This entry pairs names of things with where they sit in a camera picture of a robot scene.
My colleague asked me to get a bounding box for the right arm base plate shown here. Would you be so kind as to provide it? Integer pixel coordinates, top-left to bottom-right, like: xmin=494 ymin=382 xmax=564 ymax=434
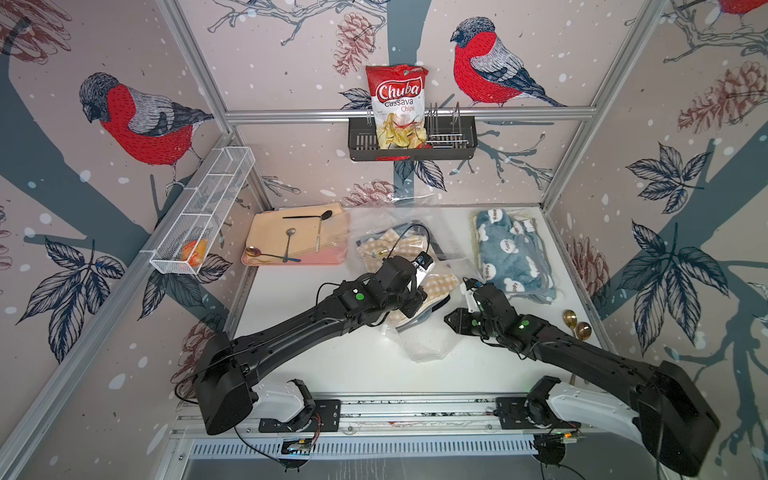
xmin=493 ymin=396 xmax=538 ymax=430

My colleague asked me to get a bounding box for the silver white-handled spoon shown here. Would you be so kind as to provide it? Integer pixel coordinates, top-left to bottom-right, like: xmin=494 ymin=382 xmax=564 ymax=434
xmin=315 ymin=215 xmax=325 ymax=252

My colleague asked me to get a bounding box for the gold spoon pair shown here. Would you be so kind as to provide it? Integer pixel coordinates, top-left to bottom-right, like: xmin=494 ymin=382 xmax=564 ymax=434
xmin=562 ymin=310 xmax=578 ymax=330

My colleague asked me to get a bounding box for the small silver spoon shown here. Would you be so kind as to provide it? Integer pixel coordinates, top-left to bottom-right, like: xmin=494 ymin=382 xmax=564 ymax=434
xmin=282 ymin=228 xmax=296 ymax=263

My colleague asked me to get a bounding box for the beige wooden cutting board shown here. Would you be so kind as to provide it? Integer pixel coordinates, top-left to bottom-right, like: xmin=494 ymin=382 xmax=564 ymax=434
xmin=245 ymin=202 xmax=350 ymax=260

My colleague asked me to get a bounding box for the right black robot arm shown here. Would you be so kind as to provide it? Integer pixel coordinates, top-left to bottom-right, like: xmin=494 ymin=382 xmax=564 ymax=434
xmin=444 ymin=279 xmax=720 ymax=477

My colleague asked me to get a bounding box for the clear plastic vacuum bag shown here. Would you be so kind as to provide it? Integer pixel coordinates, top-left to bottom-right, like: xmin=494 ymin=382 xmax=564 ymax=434
xmin=347 ymin=201 xmax=479 ymax=363

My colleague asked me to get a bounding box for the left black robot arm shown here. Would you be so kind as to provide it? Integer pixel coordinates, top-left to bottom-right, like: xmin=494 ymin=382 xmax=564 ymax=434
xmin=191 ymin=252 xmax=434 ymax=435

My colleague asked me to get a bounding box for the left circuit board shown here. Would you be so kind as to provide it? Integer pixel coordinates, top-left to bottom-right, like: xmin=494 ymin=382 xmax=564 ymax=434
xmin=280 ymin=438 xmax=316 ymax=458

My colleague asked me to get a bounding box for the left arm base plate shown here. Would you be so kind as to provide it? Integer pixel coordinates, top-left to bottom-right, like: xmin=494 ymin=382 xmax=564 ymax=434
xmin=258 ymin=399 xmax=341 ymax=433

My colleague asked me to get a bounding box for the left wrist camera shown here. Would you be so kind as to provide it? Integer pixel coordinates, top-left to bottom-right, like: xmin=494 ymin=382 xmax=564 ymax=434
xmin=412 ymin=251 xmax=434 ymax=288

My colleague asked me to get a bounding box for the black spoon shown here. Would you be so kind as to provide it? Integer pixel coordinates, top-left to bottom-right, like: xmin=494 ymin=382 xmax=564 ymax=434
xmin=282 ymin=210 xmax=334 ymax=222

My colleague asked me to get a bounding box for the dark grey wall rack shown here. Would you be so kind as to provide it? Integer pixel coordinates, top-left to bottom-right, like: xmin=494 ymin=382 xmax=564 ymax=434
xmin=348 ymin=106 xmax=478 ymax=161

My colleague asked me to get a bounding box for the orange checkered blanket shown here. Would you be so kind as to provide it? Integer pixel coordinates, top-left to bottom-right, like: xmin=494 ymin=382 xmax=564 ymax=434
xmin=355 ymin=224 xmax=459 ymax=328

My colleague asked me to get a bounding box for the circuit board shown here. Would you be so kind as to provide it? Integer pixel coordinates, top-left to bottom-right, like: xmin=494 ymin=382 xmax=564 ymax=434
xmin=534 ymin=431 xmax=585 ymax=448
xmin=280 ymin=438 xmax=316 ymax=458

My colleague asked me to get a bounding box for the right circuit board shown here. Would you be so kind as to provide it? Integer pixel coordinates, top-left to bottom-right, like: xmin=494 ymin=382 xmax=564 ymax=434
xmin=534 ymin=431 xmax=585 ymax=448

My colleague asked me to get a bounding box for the red Chuba chips bag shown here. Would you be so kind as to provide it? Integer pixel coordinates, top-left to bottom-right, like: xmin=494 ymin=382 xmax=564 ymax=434
xmin=366 ymin=64 xmax=428 ymax=150

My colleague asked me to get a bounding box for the orange item in basket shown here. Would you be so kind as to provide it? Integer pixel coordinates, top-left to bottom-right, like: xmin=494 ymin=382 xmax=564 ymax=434
xmin=180 ymin=239 xmax=208 ymax=268

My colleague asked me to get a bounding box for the pink tray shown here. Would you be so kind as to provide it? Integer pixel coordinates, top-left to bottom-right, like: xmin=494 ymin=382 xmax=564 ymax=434
xmin=241 ymin=209 xmax=352 ymax=267

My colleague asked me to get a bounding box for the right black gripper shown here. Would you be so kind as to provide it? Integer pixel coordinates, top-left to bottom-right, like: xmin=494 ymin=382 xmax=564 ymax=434
xmin=440 ymin=308 xmax=502 ymax=341

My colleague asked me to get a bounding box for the teal bear print blanket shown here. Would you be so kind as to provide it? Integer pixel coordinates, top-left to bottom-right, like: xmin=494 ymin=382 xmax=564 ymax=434
xmin=477 ymin=208 xmax=557 ymax=304

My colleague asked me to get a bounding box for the white wire basket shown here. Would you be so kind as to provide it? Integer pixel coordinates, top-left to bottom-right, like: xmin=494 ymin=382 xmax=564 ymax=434
xmin=150 ymin=146 xmax=255 ymax=275

